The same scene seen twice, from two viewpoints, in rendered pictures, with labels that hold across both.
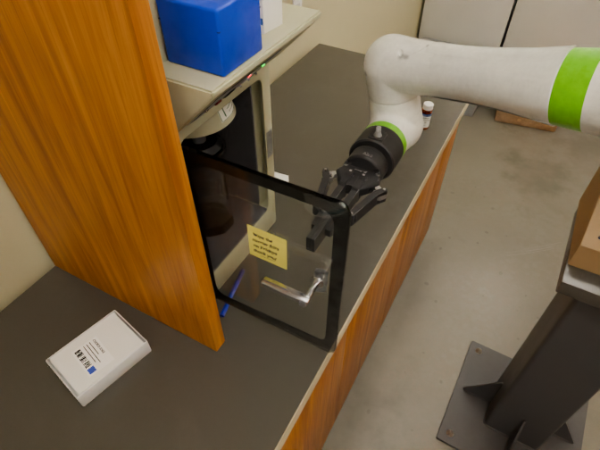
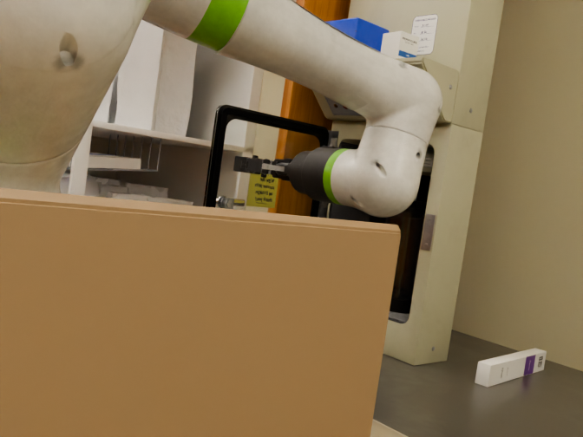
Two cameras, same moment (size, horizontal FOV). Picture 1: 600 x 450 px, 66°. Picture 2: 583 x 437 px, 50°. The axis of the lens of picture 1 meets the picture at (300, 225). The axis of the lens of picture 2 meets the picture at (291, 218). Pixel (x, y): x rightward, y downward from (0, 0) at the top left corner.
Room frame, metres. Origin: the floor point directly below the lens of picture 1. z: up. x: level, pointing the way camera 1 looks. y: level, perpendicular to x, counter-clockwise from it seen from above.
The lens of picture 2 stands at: (1.02, -1.15, 1.26)
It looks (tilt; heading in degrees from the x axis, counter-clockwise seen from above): 3 degrees down; 109
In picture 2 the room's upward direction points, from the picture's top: 8 degrees clockwise
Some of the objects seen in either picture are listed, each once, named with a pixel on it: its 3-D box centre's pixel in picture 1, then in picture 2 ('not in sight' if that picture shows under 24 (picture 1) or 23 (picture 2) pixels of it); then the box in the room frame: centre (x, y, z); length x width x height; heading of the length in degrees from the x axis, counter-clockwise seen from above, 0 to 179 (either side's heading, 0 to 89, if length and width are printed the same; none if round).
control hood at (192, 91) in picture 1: (245, 68); (372, 92); (0.71, 0.09, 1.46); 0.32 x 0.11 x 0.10; 151
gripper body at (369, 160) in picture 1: (360, 175); (301, 171); (0.65, -0.11, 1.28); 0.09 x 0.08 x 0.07; 151
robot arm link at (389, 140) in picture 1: (375, 152); (330, 172); (0.72, -0.15, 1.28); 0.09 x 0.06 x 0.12; 61
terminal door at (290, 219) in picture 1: (263, 260); (265, 211); (0.53, 0.06, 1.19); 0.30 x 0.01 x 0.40; 61
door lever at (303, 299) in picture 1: (291, 285); not in sight; (0.47, 0.01, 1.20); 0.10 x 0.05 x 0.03; 61
